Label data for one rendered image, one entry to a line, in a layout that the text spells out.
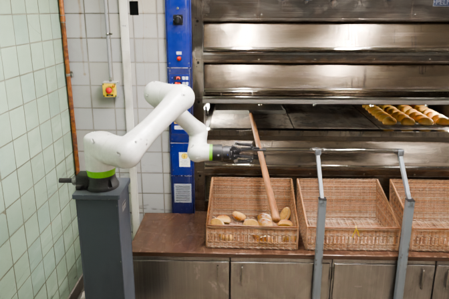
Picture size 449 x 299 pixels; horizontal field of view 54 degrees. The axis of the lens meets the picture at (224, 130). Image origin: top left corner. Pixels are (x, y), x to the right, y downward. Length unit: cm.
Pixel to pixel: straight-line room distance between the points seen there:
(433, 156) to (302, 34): 122
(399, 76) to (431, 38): 29
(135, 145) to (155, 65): 116
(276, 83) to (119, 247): 146
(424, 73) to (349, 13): 63
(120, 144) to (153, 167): 128
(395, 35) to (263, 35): 82
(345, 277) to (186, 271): 95
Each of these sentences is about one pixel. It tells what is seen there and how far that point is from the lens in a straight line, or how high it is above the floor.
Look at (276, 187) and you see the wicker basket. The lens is 304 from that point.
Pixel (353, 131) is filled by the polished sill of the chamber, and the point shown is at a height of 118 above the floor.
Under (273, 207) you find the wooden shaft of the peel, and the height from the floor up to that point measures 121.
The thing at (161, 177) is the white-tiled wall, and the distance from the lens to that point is 311.
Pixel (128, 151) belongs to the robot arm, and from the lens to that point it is 182.
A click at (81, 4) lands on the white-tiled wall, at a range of 301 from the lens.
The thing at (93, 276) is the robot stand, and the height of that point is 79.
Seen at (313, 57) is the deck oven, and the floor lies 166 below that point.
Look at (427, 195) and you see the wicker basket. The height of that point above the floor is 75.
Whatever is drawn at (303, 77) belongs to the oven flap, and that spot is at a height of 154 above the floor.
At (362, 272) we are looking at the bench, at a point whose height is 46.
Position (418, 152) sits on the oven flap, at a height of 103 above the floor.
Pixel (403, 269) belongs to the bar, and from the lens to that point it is 284.
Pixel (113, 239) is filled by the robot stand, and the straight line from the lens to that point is 206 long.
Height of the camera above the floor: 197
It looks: 16 degrees down
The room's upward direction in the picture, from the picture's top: straight up
